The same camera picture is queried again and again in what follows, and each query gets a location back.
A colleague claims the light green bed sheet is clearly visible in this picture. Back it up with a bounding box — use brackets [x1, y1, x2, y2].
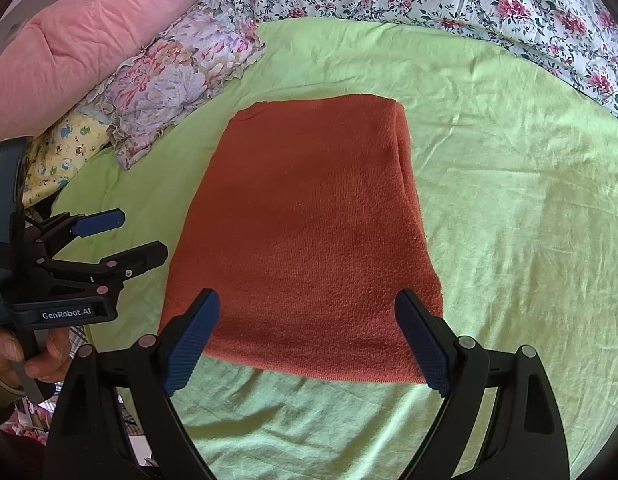
[51, 16, 618, 480]

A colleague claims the orange knit sweater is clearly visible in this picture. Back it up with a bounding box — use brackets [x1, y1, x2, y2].
[158, 94, 445, 385]

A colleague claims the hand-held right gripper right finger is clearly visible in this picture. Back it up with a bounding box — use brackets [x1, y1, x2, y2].
[395, 288, 571, 480]

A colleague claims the person's left hand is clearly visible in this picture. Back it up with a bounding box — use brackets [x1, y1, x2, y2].
[0, 327, 84, 392]

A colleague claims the yellow cartoon print cloth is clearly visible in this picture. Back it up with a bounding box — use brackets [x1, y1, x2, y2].
[23, 112, 114, 207]

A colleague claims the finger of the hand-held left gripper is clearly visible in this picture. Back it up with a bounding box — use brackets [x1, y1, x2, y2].
[88, 240, 169, 282]
[69, 208, 126, 239]

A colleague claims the pink pillow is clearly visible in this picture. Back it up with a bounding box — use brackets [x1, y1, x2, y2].
[0, 0, 215, 143]

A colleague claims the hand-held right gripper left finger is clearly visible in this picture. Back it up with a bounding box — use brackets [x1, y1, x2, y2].
[43, 288, 221, 480]

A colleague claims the white floral quilt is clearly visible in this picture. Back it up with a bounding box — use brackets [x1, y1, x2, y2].
[209, 0, 618, 126]

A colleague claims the purple floral pillow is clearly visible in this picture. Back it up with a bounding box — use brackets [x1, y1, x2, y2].
[76, 1, 267, 170]

